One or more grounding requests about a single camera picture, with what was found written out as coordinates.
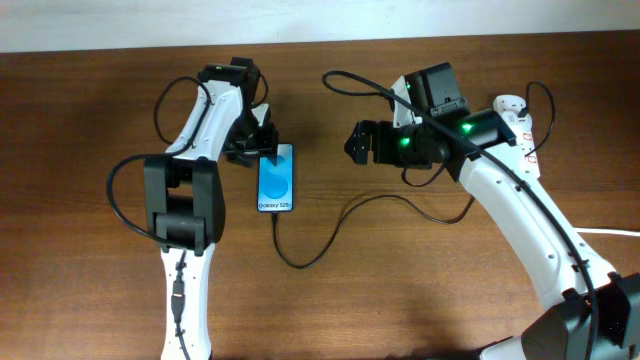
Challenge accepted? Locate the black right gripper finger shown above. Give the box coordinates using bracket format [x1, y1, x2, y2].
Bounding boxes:
[345, 120, 375, 145]
[344, 142, 370, 164]

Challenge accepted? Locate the blue Galaxy smartphone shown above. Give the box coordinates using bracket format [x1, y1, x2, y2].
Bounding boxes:
[257, 144, 295, 212]

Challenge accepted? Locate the black USB charger cable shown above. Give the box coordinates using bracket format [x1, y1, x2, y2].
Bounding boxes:
[271, 81, 557, 270]

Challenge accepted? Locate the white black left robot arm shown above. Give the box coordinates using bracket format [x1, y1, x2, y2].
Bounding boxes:
[143, 58, 278, 359]

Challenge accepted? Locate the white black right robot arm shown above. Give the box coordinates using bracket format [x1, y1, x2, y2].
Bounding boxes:
[345, 63, 639, 359]

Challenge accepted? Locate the black charger plug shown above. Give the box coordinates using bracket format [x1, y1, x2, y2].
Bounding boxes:
[518, 106, 530, 118]

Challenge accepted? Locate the white power strip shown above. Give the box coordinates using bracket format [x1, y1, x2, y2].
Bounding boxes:
[493, 95, 540, 179]

